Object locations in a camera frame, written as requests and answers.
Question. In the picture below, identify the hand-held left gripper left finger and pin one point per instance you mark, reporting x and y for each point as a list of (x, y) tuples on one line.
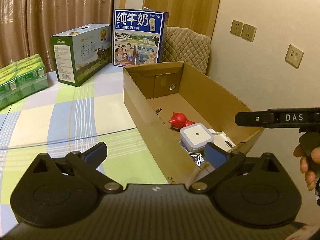
[(96, 153)]

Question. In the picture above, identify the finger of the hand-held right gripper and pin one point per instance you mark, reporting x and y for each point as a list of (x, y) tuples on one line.
[(250, 118)]

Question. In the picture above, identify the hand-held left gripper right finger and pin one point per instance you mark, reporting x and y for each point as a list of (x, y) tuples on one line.
[(215, 155)]

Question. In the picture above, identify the white square night light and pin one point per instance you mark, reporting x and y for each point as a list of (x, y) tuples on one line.
[(197, 140)]

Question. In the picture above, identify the red figurine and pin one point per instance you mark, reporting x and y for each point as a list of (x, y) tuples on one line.
[(178, 120)]

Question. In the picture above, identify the brown cardboard box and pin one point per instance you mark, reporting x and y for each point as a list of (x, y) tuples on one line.
[(155, 135)]

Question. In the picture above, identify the person's right hand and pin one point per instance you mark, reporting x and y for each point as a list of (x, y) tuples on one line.
[(306, 165)]

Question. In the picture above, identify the checked tablecloth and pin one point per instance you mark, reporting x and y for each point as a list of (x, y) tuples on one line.
[(75, 117)]

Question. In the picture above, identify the beige quilted chair cover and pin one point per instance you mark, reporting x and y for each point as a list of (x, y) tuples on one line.
[(185, 47)]

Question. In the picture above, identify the green and white milk box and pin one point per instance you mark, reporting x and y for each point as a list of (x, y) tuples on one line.
[(82, 55)]

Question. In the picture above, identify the green shrink-wrapped carton pack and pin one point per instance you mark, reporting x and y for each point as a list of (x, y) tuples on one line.
[(22, 77)]

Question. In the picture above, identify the blue milk carton box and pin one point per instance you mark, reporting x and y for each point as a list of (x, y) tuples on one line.
[(135, 37)]

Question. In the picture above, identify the wooden door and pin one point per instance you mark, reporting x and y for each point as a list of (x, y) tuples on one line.
[(187, 2)]

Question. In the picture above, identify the brown curtain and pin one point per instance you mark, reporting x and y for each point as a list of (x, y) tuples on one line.
[(50, 5)]

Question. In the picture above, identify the beige round-port wall socket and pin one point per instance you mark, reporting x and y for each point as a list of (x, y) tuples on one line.
[(294, 56)]

